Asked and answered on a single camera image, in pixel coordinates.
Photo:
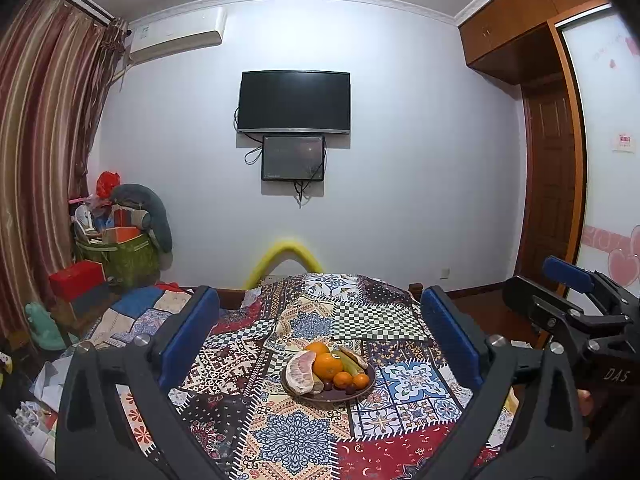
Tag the patchwork patterned blanket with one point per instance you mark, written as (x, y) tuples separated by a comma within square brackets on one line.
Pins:
[(300, 435)]

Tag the wooden overhead cabinet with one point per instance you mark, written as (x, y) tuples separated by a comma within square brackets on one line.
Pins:
[(520, 25)]

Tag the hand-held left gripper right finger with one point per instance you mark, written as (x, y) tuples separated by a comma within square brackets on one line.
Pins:
[(450, 335)]

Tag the white wall socket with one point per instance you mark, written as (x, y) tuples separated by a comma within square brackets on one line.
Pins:
[(445, 273)]

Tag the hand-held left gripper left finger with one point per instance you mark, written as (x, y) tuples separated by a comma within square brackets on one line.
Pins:
[(192, 330)]

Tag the green toy figure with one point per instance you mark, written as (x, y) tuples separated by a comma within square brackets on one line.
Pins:
[(45, 327)]

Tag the green fabric storage bag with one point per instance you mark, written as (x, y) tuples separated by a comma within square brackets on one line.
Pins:
[(130, 260)]

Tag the black wall television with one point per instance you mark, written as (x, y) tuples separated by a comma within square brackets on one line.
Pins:
[(294, 102)]

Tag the large orange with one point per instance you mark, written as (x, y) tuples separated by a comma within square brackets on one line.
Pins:
[(327, 366)]

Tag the red box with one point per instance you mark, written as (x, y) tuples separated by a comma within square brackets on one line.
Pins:
[(77, 280)]

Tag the grey plush pillow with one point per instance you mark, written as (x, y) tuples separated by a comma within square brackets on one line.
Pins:
[(160, 215)]

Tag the short green sugarcane piece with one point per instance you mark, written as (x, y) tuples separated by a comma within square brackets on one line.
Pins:
[(352, 354)]

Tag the person's right hand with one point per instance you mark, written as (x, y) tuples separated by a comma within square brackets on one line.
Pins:
[(584, 402)]

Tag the small black wall monitor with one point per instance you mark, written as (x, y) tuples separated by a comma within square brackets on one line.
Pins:
[(293, 157)]

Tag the yellow foam tube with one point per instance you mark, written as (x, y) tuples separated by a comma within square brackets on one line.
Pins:
[(285, 255)]

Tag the thick yellow sugarcane piece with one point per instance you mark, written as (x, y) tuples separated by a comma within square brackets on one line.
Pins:
[(351, 366)]

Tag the red plastic bag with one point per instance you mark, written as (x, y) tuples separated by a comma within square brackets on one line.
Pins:
[(107, 184)]

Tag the striped brown curtain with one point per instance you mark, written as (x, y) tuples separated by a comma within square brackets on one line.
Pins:
[(45, 135)]

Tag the small tangerine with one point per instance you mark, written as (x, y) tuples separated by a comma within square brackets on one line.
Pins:
[(361, 381), (343, 380)]

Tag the white heart-print wardrobe door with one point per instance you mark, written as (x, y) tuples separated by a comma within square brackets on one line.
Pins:
[(610, 160)]

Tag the peeled pomelo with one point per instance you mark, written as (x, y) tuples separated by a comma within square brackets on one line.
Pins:
[(300, 372)]

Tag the brown wooden door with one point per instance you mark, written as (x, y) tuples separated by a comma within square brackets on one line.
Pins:
[(547, 185)]

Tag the red and white sticker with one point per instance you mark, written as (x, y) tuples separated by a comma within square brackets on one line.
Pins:
[(626, 141)]

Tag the dark round plate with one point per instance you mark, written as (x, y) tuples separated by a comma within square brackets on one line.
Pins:
[(360, 394)]

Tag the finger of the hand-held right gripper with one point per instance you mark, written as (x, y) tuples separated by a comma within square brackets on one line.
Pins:
[(570, 271), (525, 300)]

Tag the white air conditioner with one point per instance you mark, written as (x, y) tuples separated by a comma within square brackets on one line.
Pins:
[(175, 35)]

